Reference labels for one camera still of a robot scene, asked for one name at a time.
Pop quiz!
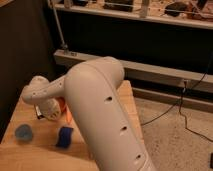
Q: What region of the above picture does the white shelf rail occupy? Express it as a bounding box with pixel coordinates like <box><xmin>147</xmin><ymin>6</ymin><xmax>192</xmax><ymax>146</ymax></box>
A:
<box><xmin>55</xmin><ymin>4</ymin><xmax>213</xmax><ymax>30</ymax></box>

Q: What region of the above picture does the blue sponge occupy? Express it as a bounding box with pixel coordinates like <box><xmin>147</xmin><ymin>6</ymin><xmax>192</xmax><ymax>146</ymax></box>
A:
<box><xmin>56</xmin><ymin>126</ymin><xmax>73</xmax><ymax>148</ymax></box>

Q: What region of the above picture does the orange sponge block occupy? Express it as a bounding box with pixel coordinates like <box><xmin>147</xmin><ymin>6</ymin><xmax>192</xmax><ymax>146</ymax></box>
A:
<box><xmin>66</xmin><ymin>106</ymin><xmax>72</xmax><ymax>124</ymax></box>

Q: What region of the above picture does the small blue cup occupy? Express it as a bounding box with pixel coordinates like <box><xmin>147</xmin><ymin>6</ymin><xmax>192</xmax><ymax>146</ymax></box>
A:
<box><xmin>15</xmin><ymin>124</ymin><xmax>33</xmax><ymax>141</ymax></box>

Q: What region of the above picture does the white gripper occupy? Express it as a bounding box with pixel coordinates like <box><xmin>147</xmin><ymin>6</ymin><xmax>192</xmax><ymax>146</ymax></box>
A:
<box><xmin>38</xmin><ymin>99</ymin><xmax>61</xmax><ymax>121</ymax></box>

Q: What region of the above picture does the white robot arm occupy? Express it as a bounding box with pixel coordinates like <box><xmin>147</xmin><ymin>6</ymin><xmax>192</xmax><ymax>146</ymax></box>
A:
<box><xmin>22</xmin><ymin>57</ymin><xmax>157</xmax><ymax>171</ymax></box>

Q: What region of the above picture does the black floor cable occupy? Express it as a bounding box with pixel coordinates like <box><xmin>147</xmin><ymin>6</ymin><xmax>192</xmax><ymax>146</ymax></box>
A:
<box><xmin>139</xmin><ymin>53</ymin><xmax>213</xmax><ymax>144</ymax></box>

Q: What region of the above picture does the metal pole stand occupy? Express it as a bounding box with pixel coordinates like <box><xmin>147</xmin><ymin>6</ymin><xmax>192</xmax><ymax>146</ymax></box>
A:
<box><xmin>50</xmin><ymin>0</ymin><xmax>77</xmax><ymax>56</ymax></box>

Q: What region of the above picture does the red ceramic bowl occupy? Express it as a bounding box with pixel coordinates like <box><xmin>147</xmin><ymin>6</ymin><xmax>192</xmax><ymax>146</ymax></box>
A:
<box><xmin>57</xmin><ymin>97</ymin><xmax>66</xmax><ymax>112</ymax></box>

